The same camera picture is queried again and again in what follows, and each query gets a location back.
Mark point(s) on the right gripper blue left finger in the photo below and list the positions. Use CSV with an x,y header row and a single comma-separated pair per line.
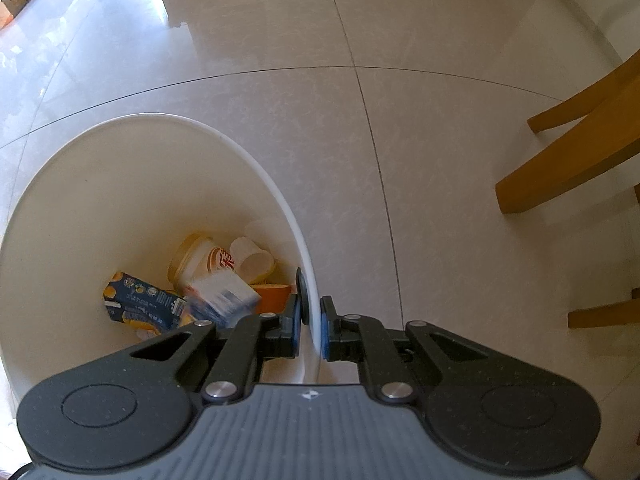
x,y
240,352

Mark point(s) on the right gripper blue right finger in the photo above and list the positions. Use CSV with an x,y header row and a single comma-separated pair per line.
x,y
364,341

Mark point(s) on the orange peel half front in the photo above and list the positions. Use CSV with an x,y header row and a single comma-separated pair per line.
x,y
272,297

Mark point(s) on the blue juice carton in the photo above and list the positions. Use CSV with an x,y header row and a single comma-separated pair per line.
x,y
222,298

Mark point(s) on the small white yogurt bottle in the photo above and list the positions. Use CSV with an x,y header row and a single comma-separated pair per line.
x,y
252,263

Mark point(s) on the yellow plastic jar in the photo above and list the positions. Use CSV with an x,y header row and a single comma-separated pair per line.
x,y
198,255

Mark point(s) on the blue snack wrapper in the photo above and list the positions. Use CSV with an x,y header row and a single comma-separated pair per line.
x,y
143,306

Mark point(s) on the white plastic trash bin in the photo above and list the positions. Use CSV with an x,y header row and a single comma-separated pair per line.
x,y
121,197

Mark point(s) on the wooden chair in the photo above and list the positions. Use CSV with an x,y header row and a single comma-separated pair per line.
x,y
605,135

